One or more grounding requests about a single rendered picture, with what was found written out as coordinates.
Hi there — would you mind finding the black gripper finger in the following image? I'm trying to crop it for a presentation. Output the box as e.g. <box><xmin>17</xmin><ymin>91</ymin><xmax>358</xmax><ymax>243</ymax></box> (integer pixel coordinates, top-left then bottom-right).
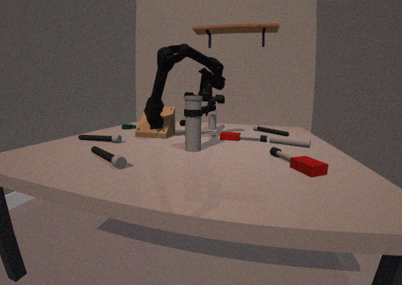
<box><xmin>205</xmin><ymin>100</ymin><xmax>216</xmax><ymax>116</ymax></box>

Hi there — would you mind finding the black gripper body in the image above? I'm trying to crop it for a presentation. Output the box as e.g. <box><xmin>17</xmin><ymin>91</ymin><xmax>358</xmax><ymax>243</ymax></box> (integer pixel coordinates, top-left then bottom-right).
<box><xmin>184</xmin><ymin>82</ymin><xmax>225</xmax><ymax>104</ymax></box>

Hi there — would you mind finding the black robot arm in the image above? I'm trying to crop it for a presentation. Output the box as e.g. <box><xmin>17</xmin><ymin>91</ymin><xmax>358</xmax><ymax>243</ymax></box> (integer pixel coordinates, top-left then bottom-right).
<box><xmin>144</xmin><ymin>44</ymin><xmax>225</xmax><ymax>129</ymax></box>

